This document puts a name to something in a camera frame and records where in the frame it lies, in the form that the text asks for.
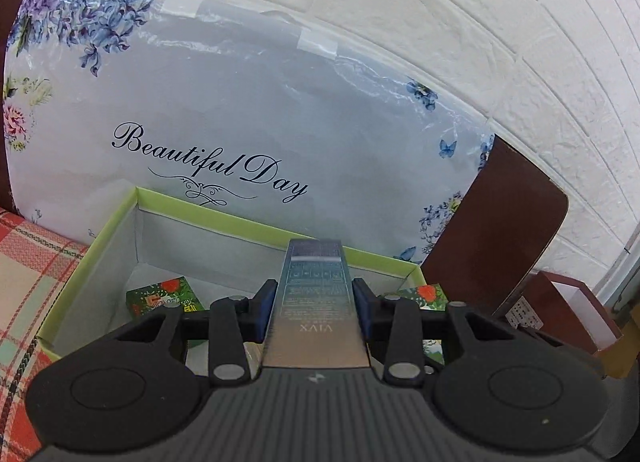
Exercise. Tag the light green cardboard box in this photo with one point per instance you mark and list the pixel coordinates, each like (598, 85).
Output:
(117, 252)

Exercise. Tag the brown wooden chair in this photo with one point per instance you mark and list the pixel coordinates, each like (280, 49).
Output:
(505, 222)

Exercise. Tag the floral printed plastic bag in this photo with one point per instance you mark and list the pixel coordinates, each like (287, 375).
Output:
(260, 107)

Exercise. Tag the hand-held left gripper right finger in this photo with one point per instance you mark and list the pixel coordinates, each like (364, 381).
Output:
(360, 312)

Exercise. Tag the plaid tablecloth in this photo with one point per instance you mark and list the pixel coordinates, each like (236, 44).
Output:
(30, 292)

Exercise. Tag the brown cardboard box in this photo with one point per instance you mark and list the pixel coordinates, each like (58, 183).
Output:
(565, 314)

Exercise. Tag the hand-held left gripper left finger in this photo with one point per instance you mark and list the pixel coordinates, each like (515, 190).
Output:
(268, 309)

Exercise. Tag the long silver carton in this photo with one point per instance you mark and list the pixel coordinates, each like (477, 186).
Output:
(315, 302)

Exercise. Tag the small green floral packet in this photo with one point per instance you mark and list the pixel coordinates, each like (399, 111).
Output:
(425, 294)
(162, 294)

